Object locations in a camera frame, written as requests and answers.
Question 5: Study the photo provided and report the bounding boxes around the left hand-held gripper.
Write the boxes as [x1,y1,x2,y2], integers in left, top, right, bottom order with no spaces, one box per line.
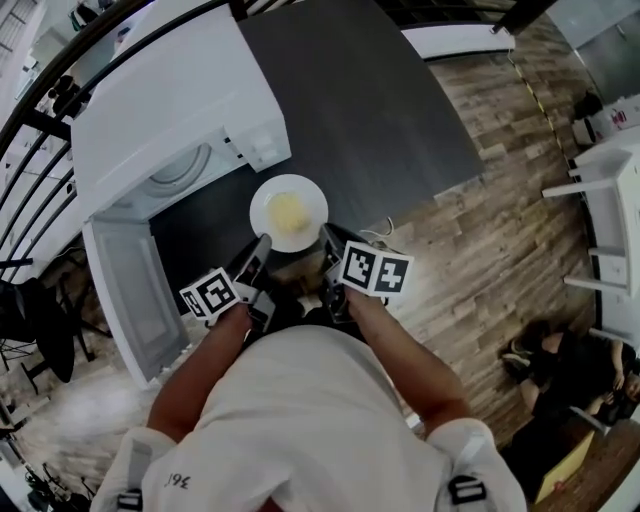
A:
[179,233,277,332]

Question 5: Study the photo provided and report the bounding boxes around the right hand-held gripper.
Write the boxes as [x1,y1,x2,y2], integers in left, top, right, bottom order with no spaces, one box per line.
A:
[319,222,416,325]

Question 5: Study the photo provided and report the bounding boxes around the white round plate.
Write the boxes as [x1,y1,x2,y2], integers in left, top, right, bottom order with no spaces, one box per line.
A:
[248,173,330,254]

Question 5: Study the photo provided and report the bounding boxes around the pale yellow food portion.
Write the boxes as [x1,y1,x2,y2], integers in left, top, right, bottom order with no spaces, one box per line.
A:
[267,192,310,234]

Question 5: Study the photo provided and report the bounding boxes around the white microwave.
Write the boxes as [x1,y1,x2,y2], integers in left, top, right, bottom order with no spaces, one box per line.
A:
[68,10,293,392]

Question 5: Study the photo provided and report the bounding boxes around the person's left forearm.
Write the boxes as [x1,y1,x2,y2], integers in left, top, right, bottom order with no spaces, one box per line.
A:
[145,299,251,444]

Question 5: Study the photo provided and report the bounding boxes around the person's right forearm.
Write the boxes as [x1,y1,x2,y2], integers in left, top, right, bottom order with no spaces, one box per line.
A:
[344,287,474,441]

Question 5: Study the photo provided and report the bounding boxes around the person's black trousers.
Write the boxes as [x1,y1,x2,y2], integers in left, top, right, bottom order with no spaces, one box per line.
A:
[239,284,371,346]

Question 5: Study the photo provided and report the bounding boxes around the person in white coat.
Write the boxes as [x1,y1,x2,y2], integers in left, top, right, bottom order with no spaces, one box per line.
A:
[89,324,526,512]

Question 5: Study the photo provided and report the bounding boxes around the black office chair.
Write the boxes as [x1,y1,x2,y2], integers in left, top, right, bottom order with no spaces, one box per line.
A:
[0,277,114,385]

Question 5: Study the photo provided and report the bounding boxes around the black bag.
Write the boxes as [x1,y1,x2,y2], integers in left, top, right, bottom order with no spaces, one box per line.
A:
[573,90,604,122]

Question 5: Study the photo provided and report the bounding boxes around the white shelving unit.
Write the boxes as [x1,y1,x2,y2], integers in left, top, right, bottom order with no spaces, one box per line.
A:
[541,134,640,346]

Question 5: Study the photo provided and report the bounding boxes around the white box red print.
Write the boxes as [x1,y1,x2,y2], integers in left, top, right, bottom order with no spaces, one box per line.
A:
[571,95,640,147]

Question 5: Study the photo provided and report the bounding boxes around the yellow cardboard box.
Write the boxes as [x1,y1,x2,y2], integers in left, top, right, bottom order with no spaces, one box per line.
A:
[533,428,597,505]

